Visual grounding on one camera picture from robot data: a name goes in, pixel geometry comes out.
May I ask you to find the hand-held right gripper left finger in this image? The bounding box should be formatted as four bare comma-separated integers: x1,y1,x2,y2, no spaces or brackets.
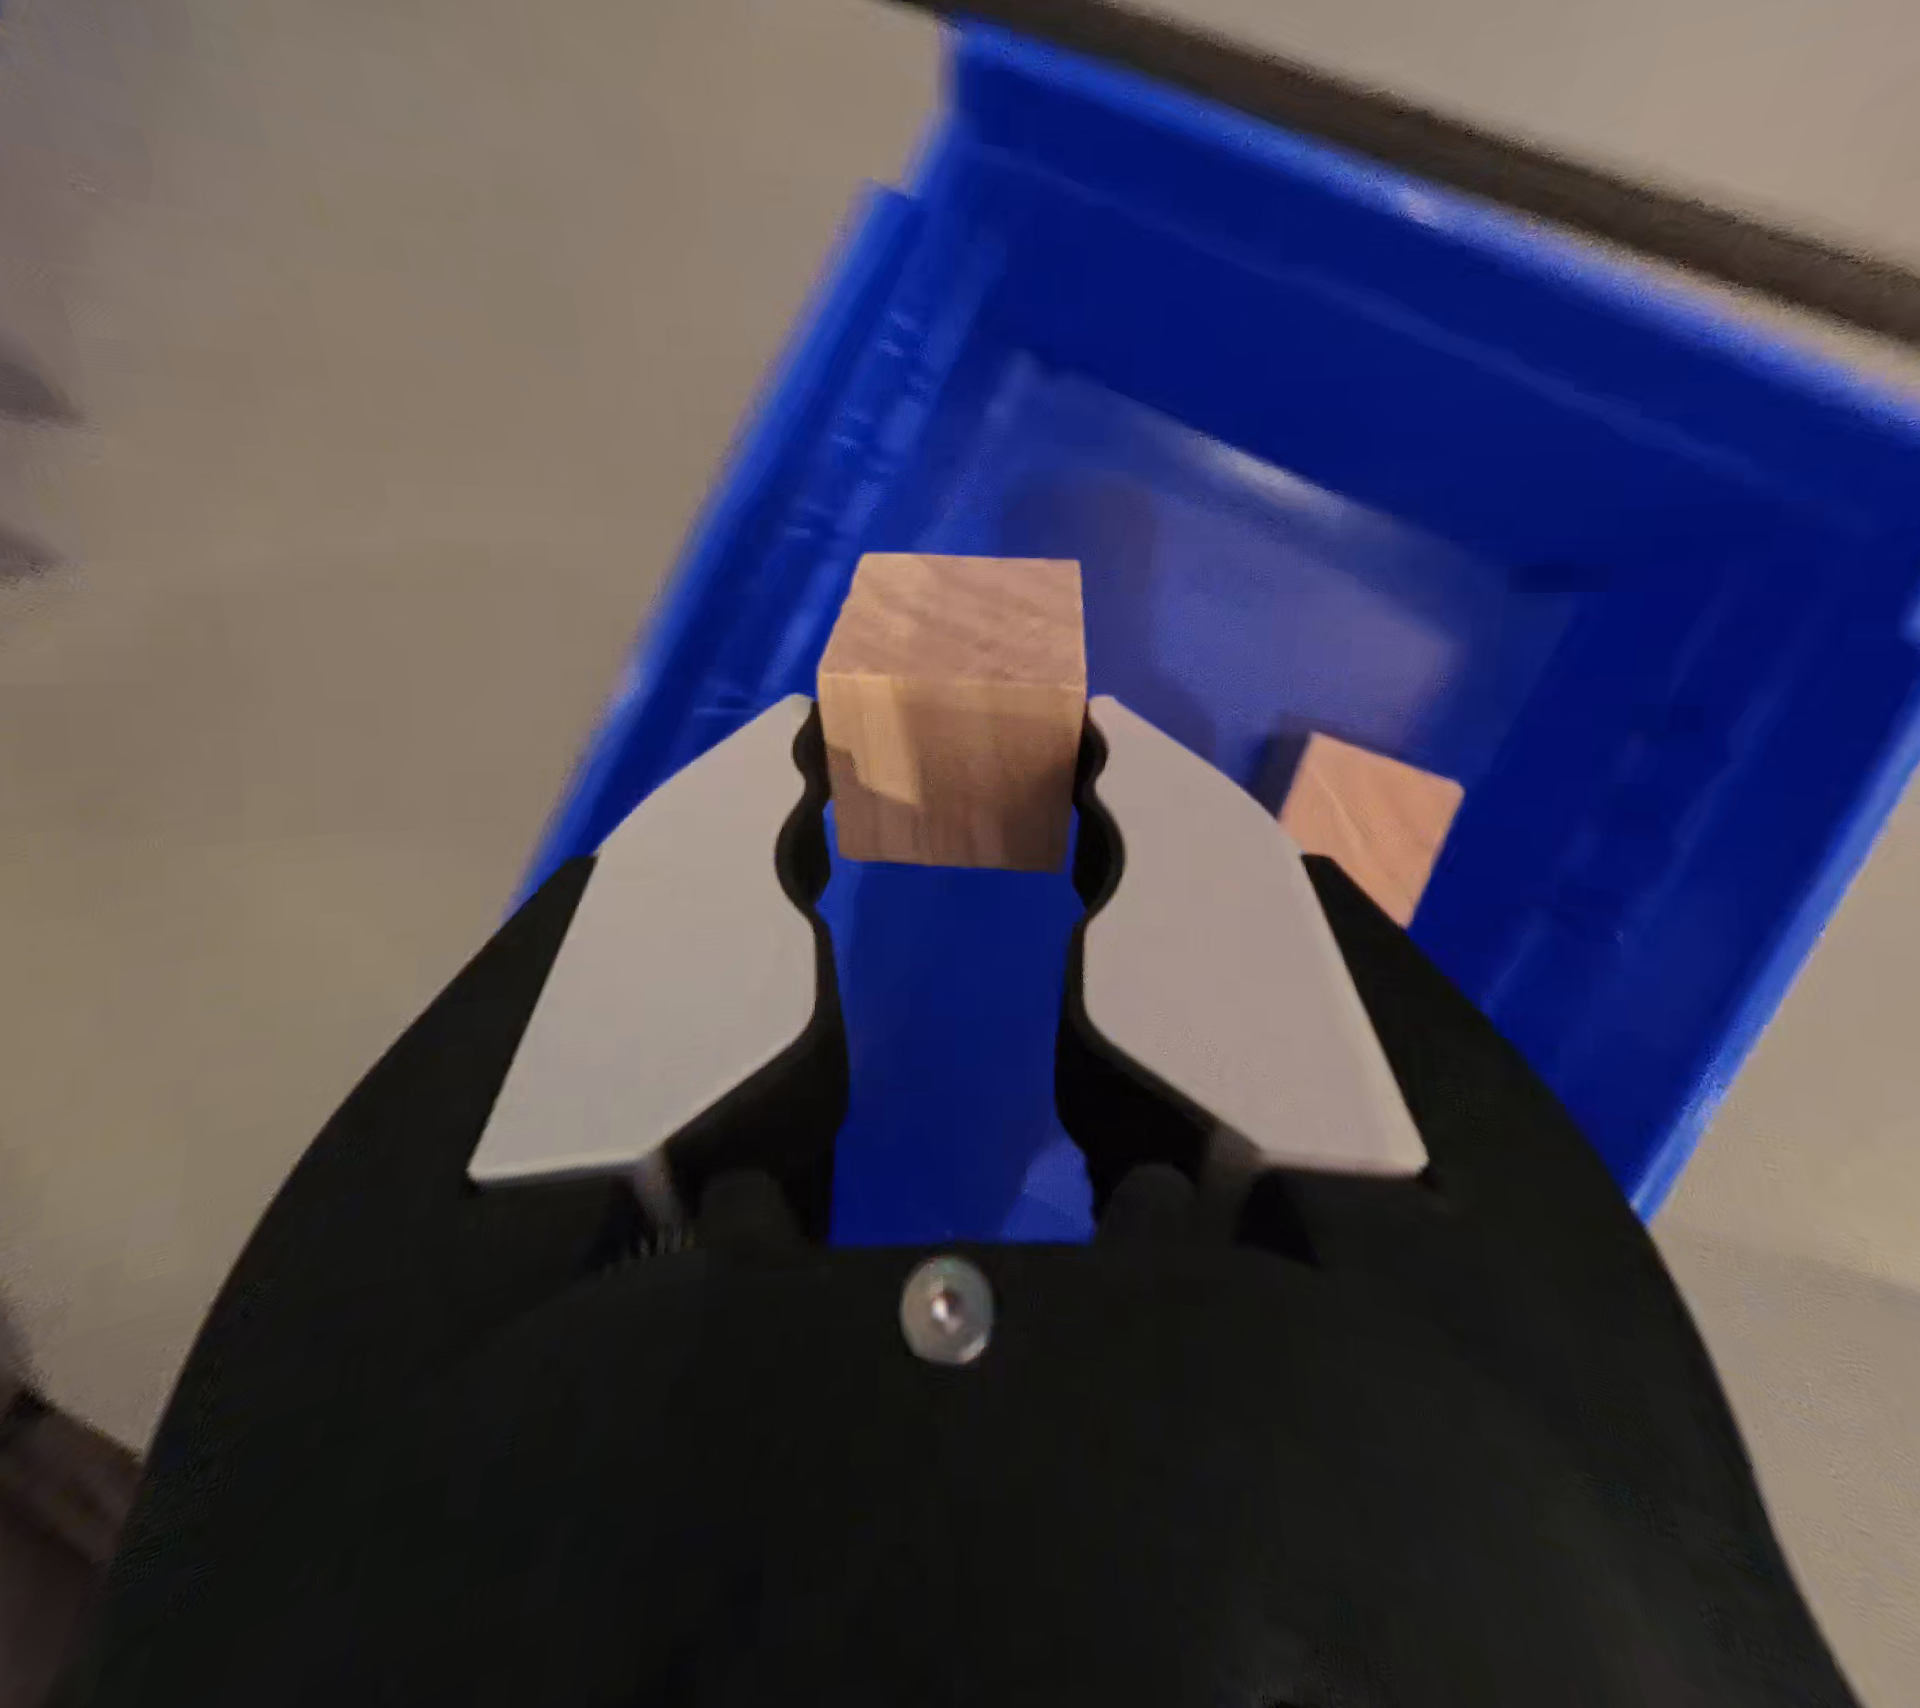
465,692,842,1192

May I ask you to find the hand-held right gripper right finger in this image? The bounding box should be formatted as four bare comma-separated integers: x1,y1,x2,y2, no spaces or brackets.
1054,692,1429,1185

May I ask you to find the wooden cube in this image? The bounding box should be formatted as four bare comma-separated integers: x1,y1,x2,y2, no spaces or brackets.
1275,731,1465,930
816,553,1086,874

